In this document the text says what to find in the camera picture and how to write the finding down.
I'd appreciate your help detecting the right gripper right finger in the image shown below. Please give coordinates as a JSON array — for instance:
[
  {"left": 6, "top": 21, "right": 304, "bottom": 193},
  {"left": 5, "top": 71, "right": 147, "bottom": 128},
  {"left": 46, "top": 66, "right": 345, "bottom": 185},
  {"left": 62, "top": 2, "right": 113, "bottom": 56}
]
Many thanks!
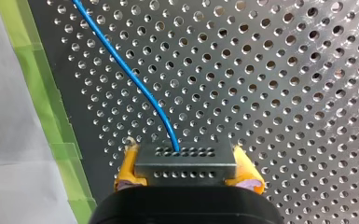
[{"left": 224, "top": 144, "right": 266, "bottom": 195}]

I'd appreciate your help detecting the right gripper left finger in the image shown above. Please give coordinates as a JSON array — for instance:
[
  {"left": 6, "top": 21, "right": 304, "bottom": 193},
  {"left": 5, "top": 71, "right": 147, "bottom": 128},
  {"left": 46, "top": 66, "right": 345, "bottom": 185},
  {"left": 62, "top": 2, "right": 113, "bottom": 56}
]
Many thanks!
[{"left": 114, "top": 136, "right": 148, "bottom": 192}]

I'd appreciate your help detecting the blue cable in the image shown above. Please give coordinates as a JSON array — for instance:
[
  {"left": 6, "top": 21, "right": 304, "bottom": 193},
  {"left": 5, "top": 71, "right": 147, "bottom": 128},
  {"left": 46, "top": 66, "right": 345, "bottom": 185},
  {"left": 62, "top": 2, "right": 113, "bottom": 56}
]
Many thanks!
[{"left": 72, "top": 0, "right": 238, "bottom": 188}]

